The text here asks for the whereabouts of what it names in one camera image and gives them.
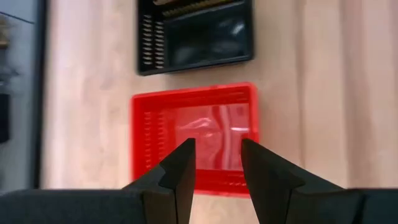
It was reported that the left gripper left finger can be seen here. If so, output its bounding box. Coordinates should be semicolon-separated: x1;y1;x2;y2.
0;138;197;224

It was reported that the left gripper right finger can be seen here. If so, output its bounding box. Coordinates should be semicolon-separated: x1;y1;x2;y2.
241;138;398;224

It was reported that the red plastic basket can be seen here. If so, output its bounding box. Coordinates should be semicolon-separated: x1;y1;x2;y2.
129;82;261;198

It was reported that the black plastic basket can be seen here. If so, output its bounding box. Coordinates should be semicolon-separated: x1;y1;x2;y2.
136;0;254;77

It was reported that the black aluminium table frame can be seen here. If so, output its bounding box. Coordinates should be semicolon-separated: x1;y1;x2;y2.
30;0;48;190

